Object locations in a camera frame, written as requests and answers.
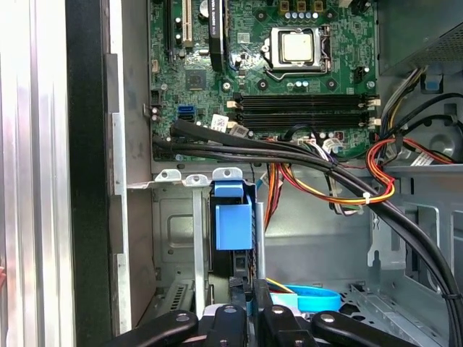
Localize blue disk wire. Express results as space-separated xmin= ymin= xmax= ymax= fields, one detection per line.
xmin=269 ymin=284 xmax=343 ymax=313

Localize silver CPU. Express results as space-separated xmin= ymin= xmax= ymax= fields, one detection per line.
xmin=281 ymin=31 xmax=316 ymax=64

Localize hard disk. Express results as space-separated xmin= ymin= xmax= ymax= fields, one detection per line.
xmin=208 ymin=179 xmax=258 ymax=312

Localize black PC case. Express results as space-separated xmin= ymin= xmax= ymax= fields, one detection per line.
xmin=64 ymin=0 xmax=463 ymax=347

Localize white expansion slot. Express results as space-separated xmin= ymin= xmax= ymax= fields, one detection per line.
xmin=182 ymin=0 xmax=193 ymax=50

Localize black RAM slot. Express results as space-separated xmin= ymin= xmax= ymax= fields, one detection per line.
xmin=226 ymin=111 xmax=381 ymax=133
xmin=226 ymin=93 xmax=381 ymax=113

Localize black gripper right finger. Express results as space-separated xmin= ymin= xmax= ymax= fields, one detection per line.
xmin=252 ymin=278 xmax=417 ymax=347

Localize orange red yellow wires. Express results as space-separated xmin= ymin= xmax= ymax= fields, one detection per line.
xmin=263 ymin=137 xmax=457 ymax=233

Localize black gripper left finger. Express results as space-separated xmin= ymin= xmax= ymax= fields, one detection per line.
xmin=103 ymin=277 xmax=252 ymax=347

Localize green motherboard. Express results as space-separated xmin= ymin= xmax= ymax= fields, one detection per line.
xmin=148 ymin=0 xmax=381 ymax=163

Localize CPU socket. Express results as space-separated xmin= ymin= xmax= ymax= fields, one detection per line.
xmin=260 ymin=24 xmax=336 ymax=82

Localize black-plug disk power wire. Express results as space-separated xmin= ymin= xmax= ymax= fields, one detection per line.
xmin=266 ymin=277 xmax=296 ymax=294

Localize black graphics card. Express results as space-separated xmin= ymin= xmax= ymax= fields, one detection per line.
xmin=207 ymin=0 xmax=231 ymax=72

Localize black cable bundle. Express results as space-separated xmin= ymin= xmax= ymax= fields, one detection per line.
xmin=151 ymin=118 xmax=463 ymax=347

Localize silver disk bay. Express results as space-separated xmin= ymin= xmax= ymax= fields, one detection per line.
xmin=126 ymin=168 xmax=268 ymax=326

